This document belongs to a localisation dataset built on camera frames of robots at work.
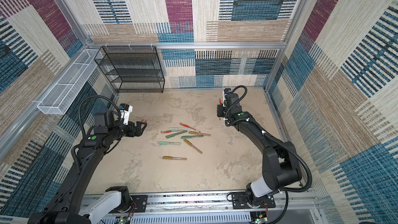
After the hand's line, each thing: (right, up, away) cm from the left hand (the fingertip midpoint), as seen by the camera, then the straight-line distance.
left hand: (138, 121), depth 78 cm
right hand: (+42, +6, +12) cm, 44 cm away
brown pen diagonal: (+25, -15, +14) cm, 32 cm away
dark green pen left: (+14, -11, +19) cm, 25 cm away
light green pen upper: (+18, -7, +21) cm, 29 cm away
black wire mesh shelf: (-17, +33, +31) cm, 48 cm away
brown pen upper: (+30, -10, +19) cm, 37 cm away
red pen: (+22, -5, +22) cm, 31 cm away
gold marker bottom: (+16, -21, +9) cm, 28 cm away
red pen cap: (-7, -3, +26) cm, 27 cm away
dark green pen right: (+25, -11, +18) cm, 33 cm away
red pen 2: (+8, -9, +21) cm, 24 cm away
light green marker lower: (+11, -14, +14) cm, 23 cm away
